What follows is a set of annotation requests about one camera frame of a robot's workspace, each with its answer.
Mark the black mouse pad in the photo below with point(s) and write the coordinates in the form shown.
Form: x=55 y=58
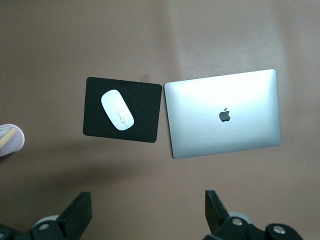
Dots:
x=145 y=117

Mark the wooden pencil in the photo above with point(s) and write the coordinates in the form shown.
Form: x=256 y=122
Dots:
x=7 y=137

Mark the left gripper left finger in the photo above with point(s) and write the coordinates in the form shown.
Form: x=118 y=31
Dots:
x=72 y=220

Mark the white computer mouse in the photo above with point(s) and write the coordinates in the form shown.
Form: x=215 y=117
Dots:
x=116 y=110

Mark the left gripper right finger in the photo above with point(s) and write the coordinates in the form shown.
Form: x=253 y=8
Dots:
x=232 y=230

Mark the silver laptop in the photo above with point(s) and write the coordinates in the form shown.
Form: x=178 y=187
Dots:
x=220 y=140

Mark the pink pen cup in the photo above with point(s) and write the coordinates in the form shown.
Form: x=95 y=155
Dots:
x=17 y=142

